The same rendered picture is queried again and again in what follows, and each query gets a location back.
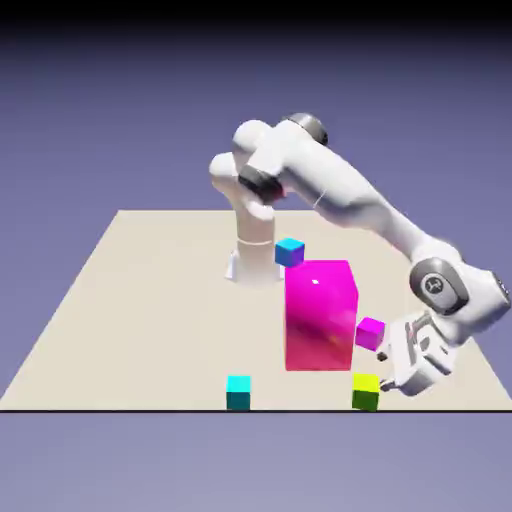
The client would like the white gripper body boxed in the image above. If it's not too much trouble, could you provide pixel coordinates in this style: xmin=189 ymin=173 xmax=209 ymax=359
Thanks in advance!
xmin=386 ymin=314 xmax=456 ymax=398

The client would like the large pink box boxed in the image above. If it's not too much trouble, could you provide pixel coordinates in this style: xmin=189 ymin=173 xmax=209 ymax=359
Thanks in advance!
xmin=284 ymin=259 xmax=359 ymax=373

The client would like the small yellow cube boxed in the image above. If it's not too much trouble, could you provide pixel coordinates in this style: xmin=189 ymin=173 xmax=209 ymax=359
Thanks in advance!
xmin=351 ymin=372 xmax=381 ymax=413

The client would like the small blue cube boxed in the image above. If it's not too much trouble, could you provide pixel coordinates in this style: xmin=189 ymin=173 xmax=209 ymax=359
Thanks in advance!
xmin=274 ymin=237 xmax=306 ymax=269

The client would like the small magenta cube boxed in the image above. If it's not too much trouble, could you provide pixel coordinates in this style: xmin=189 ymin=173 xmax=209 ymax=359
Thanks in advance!
xmin=354 ymin=316 xmax=387 ymax=352

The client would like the small cyan cube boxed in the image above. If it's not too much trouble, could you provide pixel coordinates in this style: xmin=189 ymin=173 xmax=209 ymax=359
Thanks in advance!
xmin=225 ymin=374 xmax=252 ymax=412

